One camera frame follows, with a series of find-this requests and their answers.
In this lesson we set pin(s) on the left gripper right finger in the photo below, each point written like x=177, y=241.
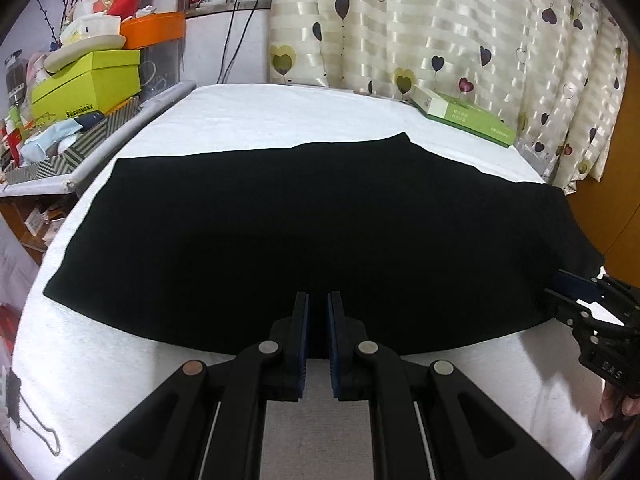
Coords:
x=349, y=366

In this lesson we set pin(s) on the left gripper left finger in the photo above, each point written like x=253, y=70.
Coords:
x=288, y=371

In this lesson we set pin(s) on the black pants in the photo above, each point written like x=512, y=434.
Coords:
x=207, y=251

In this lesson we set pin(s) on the right hand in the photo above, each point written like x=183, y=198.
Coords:
x=612, y=399

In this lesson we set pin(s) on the black binder clip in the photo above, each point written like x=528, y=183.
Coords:
x=24, y=416

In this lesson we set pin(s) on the green white flat box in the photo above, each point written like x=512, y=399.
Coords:
x=462, y=115

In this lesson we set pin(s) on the grey side shelf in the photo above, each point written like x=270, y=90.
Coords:
x=77, y=181

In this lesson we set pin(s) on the striped grey box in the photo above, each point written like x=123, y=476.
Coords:
x=86, y=143

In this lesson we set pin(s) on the heart pattern curtain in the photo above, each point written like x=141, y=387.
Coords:
x=553, y=70

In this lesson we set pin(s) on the lime green shoe box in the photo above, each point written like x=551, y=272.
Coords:
x=97, y=82

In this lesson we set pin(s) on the orange lid storage box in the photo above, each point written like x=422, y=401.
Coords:
x=159, y=38

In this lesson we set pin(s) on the white bowl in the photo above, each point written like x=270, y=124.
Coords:
x=70, y=53

